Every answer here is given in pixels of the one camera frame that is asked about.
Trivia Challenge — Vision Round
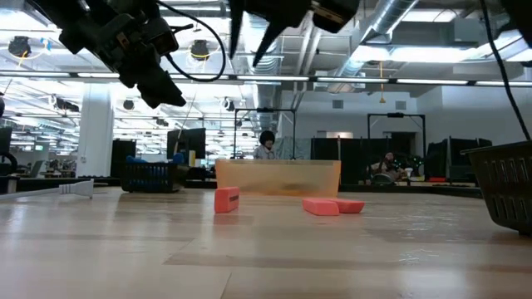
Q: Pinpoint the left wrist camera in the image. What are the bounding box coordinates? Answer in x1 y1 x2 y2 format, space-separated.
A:
143 17 180 57

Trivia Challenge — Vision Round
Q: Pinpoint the ribbed round air duct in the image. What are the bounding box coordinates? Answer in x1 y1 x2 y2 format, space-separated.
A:
237 0 288 140

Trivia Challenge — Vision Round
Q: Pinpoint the white pillar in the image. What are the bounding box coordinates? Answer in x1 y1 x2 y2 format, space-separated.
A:
76 82 116 179

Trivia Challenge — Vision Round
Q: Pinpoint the black ceiling camera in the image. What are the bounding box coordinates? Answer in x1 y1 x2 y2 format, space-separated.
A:
7 36 32 58
190 39 211 62

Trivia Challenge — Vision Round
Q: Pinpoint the black cabinet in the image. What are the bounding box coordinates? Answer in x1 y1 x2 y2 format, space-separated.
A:
110 139 137 179

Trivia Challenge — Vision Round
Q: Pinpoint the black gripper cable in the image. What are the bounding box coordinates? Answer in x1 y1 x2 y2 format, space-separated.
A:
477 0 532 141
155 0 228 83

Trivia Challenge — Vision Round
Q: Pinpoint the person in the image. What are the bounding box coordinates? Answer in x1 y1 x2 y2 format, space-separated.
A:
253 130 278 161
369 151 406 184

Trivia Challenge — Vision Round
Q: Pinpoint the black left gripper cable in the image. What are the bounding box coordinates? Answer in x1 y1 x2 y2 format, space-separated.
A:
155 0 228 83

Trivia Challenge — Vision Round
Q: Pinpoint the orange translucent plastic bin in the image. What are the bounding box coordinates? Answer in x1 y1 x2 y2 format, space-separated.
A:
214 159 342 199

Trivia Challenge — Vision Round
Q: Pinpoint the grey rectangular air duct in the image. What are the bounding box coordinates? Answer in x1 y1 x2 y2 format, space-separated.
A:
390 18 532 63

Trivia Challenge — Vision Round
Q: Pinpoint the black partition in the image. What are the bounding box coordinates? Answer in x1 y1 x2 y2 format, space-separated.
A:
310 136 425 186

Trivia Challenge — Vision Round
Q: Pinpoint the white USB cable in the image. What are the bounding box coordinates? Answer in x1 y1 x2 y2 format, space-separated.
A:
0 178 96 203

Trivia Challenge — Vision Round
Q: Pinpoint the black desk equipment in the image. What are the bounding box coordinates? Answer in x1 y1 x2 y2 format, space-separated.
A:
426 137 494 184

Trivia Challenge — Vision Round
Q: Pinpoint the slanted round air duct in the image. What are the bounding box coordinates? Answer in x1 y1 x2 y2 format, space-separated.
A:
332 0 419 78

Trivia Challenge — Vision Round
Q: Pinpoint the long horizontal light bar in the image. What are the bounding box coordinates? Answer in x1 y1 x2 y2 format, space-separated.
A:
0 71 532 87

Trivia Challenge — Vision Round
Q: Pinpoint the black monitor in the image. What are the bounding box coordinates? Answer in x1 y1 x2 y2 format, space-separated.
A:
166 127 207 161

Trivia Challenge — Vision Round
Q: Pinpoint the orange rubber eraser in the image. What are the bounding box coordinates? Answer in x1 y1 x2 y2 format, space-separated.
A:
214 186 241 214
302 198 341 217
328 198 367 214

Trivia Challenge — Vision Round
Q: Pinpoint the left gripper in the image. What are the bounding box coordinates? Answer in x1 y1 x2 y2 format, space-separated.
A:
57 14 187 110

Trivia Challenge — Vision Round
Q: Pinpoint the black rig frame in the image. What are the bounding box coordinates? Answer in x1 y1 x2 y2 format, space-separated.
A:
367 112 427 167
234 108 297 161

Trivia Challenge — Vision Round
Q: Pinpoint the black slotted plastic basket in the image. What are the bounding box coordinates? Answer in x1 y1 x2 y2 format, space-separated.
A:
461 140 532 236
121 161 188 194

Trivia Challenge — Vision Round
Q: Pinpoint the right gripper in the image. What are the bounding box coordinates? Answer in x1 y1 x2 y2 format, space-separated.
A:
227 0 362 67

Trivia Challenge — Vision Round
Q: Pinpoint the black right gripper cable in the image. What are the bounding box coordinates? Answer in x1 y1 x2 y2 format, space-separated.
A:
477 0 532 141

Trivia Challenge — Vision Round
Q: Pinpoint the yellow hanging cord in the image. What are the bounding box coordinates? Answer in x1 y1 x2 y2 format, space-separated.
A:
377 61 386 105

